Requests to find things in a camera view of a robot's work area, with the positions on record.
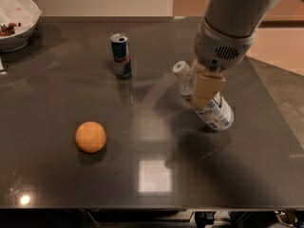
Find red food scraps in bowl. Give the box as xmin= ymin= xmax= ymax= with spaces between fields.
xmin=0 ymin=23 xmax=21 ymax=37

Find clear plastic water bottle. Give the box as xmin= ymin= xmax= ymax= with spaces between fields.
xmin=172 ymin=61 xmax=234 ymax=131

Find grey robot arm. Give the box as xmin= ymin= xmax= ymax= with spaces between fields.
xmin=191 ymin=0 xmax=281 ymax=107

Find blue silver energy drink can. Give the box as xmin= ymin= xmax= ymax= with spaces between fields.
xmin=110 ymin=33 xmax=132 ymax=80

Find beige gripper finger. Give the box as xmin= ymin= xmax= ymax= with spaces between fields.
xmin=191 ymin=67 xmax=226 ymax=108
xmin=191 ymin=56 xmax=205 ymax=80

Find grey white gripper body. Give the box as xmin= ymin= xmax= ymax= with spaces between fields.
xmin=194 ymin=18 xmax=254 ymax=69

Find white bowl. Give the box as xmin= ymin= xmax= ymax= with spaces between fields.
xmin=0 ymin=0 xmax=42 ymax=52

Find orange fruit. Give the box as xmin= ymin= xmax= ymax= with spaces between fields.
xmin=75 ymin=122 xmax=106 ymax=154

